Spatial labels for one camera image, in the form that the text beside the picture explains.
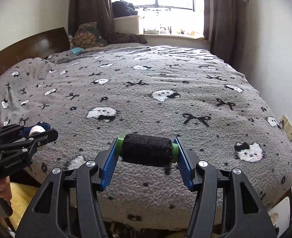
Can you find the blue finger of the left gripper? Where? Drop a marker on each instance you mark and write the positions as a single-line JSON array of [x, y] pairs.
[[41, 139], [26, 130]]

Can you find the grey cat pattern blanket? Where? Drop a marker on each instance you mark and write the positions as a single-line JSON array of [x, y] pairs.
[[92, 97]]

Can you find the dark clothes pile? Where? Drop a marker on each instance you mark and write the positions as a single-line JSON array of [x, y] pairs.
[[123, 9]]

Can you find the wall power socket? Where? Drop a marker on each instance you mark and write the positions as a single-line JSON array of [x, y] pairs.
[[286, 126]]

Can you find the right brown curtain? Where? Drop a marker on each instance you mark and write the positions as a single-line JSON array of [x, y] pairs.
[[220, 27]]

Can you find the person's left hand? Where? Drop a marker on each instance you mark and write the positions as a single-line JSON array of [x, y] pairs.
[[5, 189]]

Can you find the left brown curtain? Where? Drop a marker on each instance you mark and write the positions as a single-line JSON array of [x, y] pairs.
[[99, 11]]

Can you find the brown curtain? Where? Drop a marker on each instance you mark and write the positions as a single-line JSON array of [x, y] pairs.
[[220, 27], [99, 11]]

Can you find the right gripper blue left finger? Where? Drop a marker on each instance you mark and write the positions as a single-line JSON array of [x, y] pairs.
[[109, 162]]

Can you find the dark wooden headboard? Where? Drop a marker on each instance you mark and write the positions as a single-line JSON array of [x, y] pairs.
[[40, 45]]

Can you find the teal item on bed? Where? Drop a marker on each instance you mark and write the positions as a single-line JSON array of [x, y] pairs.
[[76, 50]]

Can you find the black thread spool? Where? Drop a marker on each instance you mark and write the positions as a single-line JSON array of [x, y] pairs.
[[147, 150]]

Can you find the brown patterned pillow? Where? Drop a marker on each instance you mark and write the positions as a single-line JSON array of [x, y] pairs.
[[88, 36]]

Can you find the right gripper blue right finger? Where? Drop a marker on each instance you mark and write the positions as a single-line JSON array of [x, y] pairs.
[[185, 165]]

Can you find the window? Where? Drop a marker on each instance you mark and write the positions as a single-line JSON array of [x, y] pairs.
[[170, 17]]

